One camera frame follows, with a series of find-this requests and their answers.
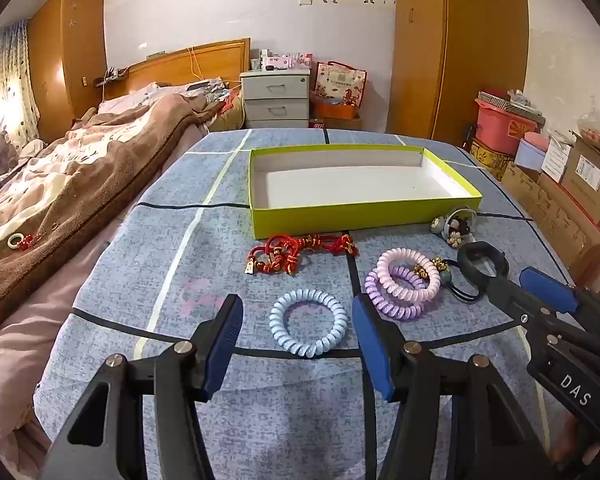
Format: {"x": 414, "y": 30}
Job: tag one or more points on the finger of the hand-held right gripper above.
{"x": 550, "y": 287}
{"x": 515, "y": 302}

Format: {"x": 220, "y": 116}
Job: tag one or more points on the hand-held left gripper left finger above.
{"x": 225, "y": 345}

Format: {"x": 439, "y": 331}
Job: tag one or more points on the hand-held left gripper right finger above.
{"x": 372, "y": 345}

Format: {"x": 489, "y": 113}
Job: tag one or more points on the black wristband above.
{"x": 467, "y": 260}

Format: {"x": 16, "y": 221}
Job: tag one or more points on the green cardboard box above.
{"x": 340, "y": 185}

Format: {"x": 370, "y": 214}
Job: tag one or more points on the person's right hand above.
{"x": 570, "y": 442}

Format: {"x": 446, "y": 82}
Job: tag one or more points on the large cardboard box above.
{"x": 555, "y": 220}

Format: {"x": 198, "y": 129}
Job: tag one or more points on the blue patterned tablecloth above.
{"x": 145, "y": 270}

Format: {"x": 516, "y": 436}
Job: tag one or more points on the cardboard box white label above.
{"x": 592, "y": 175}

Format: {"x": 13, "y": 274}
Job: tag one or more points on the white small box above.
{"x": 530, "y": 152}

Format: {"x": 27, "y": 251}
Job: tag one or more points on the yellow patterned tin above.
{"x": 487, "y": 160}

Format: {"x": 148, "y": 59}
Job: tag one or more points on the pink plastic bucket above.
{"x": 497, "y": 125}

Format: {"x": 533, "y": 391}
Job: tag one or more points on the brown blanket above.
{"x": 80, "y": 170}

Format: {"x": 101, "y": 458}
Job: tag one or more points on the red can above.
{"x": 316, "y": 123}

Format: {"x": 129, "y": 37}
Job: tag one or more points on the orange box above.
{"x": 335, "y": 111}

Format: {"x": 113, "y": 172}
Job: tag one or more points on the grey nightstand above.
{"x": 275, "y": 100}

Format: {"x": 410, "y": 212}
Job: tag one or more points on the tall wooden wardrobe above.
{"x": 460, "y": 50}

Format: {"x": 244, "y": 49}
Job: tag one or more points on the red patterned gift bag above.
{"x": 340, "y": 85}

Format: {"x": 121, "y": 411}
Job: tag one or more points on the wooden headboard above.
{"x": 180, "y": 67}

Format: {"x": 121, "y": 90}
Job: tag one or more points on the pink box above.
{"x": 290, "y": 61}

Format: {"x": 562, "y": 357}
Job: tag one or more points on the teddy bear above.
{"x": 4, "y": 150}

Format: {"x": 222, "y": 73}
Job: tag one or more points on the narrow wooden wardrobe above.
{"x": 65, "y": 55}

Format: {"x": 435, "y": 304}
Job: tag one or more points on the floral curtain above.
{"x": 17, "y": 75}

